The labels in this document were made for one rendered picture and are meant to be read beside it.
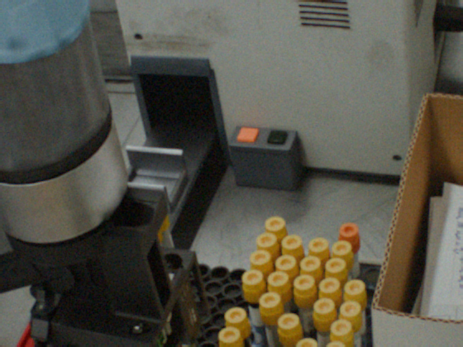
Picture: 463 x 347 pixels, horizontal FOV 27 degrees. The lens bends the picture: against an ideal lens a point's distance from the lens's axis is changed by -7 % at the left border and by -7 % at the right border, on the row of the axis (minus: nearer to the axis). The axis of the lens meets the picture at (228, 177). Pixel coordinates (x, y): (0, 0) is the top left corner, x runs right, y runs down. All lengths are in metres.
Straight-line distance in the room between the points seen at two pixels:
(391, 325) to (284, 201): 0.32
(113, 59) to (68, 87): 2.25
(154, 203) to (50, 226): 0.06
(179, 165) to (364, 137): 0.17
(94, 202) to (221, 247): 0.45
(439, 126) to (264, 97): 0.19
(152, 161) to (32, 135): 0.49
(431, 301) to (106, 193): 0.35
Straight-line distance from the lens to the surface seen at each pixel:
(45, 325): 0.54
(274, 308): 0.69
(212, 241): 0.91
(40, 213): 0.46
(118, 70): 2.69
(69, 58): 0.42
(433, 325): 0.64
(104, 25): 2.62
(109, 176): 0.47
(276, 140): 0.92
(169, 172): 0.92
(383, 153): 0.93
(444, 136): 0.83
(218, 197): 0.95
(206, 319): 0.82
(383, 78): 0.87
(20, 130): 0.43
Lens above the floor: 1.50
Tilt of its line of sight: 40 degrees down
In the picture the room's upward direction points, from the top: 11 degrees counter-clockwise
